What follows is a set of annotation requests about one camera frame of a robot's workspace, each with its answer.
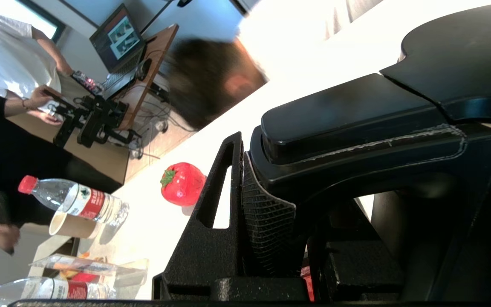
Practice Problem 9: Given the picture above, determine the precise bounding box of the black handheld controller rig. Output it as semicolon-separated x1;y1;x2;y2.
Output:
43;89;142;150

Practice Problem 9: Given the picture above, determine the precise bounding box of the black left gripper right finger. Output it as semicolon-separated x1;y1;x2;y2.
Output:
306;204;404;301

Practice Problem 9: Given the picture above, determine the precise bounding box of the dark-framed window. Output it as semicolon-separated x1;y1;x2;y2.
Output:
13;0;67;42

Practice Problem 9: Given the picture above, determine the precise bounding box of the brown wooden desk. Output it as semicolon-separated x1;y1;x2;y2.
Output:
101;23;180;131

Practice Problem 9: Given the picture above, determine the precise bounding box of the person in grey shirt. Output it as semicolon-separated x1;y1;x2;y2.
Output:
165;38;270;131

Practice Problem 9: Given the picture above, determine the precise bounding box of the paper cup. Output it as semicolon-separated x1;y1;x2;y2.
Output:
49;210;103;240

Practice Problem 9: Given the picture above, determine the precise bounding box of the black computer mouse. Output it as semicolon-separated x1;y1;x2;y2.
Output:
135;58;153;82

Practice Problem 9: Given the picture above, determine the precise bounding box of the black laptop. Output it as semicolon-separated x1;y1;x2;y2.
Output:
89;3;146;88

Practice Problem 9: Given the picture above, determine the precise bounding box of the red tomato-shaped toy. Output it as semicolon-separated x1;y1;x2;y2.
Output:
160;162;208;208

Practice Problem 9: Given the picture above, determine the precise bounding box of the person in black clothes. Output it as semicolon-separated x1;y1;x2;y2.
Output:
0;92;125;257

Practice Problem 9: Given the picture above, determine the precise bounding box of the person in white T-shirt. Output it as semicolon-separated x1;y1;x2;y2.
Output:
0;9;76;127

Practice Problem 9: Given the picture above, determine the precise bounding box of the black electric kettle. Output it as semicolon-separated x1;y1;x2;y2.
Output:
249;0;491;307

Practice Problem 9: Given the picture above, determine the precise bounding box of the clear water bottle red cap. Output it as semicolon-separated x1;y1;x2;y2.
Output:
17;175;130;228
0;277;116;307

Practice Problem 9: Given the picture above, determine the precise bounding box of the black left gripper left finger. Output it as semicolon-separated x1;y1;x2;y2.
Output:
152;131;297;300

